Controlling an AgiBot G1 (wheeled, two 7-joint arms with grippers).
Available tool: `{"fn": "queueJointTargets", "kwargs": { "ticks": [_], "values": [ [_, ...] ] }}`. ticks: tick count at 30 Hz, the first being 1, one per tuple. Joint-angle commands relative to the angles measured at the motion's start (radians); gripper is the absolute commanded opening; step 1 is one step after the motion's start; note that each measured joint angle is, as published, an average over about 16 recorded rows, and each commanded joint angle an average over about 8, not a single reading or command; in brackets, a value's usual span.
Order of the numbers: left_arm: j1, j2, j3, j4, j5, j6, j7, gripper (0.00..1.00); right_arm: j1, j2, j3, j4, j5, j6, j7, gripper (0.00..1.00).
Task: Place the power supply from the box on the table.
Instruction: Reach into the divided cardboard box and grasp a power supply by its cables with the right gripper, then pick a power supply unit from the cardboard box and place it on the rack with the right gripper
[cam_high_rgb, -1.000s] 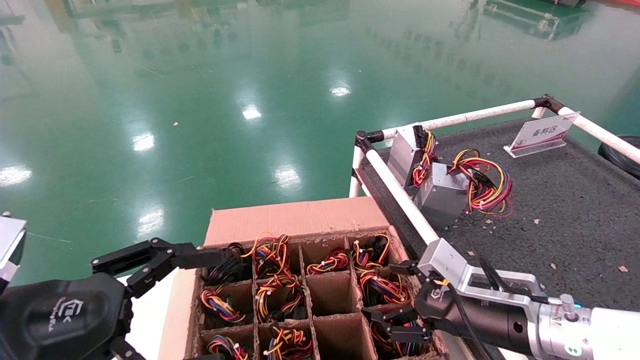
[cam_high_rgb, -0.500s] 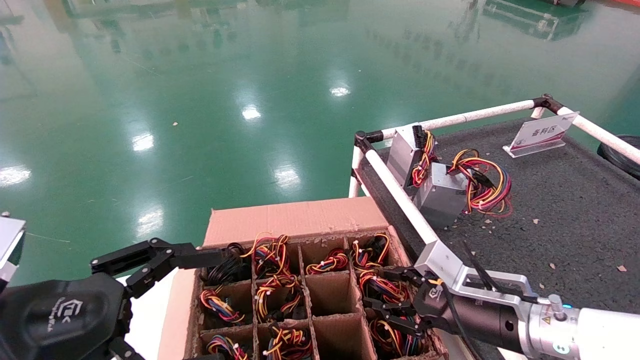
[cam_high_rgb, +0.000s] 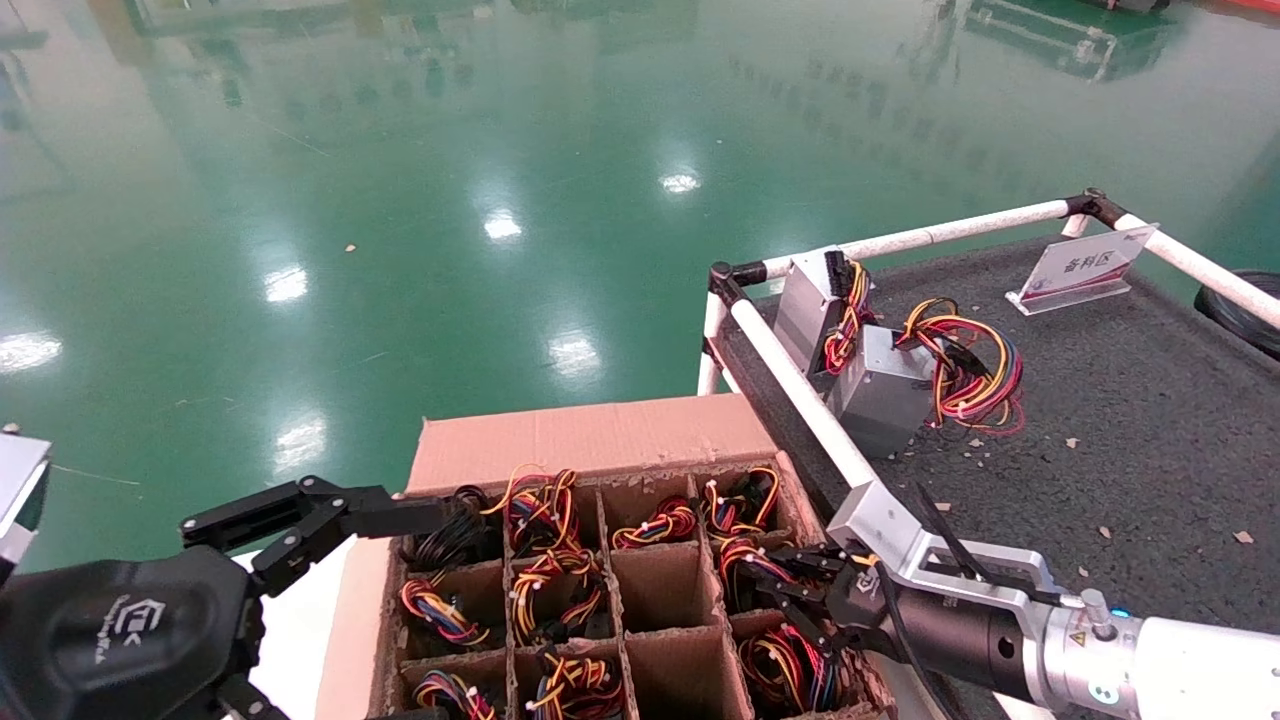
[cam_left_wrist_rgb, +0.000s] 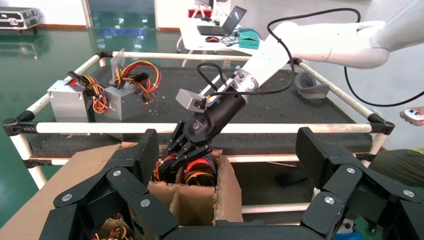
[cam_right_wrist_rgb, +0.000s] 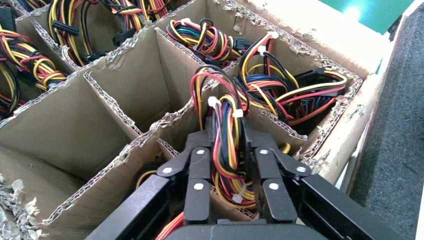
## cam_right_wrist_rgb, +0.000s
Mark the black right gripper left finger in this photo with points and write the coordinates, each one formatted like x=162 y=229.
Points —
x=198 y=198

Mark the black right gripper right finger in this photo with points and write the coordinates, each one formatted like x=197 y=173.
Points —
x=278 y=202

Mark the cardboard box with dividers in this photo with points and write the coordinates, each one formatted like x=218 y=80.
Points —
x=132 y=82

